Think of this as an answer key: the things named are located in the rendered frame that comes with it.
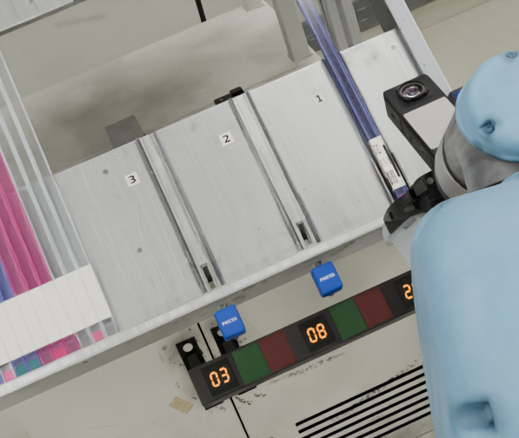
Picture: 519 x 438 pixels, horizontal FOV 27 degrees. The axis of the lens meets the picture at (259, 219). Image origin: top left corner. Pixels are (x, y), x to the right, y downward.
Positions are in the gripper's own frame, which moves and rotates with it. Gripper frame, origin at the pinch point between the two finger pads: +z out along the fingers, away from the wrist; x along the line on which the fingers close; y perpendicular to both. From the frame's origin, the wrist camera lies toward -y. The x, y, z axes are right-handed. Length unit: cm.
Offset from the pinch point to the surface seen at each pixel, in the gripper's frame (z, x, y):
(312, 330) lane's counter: 10.8, -14.5, 4.0
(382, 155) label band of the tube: 8.3, -0.2, -9.4
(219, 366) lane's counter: 10.8, -24.8, 3.4
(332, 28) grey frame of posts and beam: 45, 10, -40
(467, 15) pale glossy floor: 184, 80, -83
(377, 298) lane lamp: 10.8, -6.9, 3.8
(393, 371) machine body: 65, -1, 7
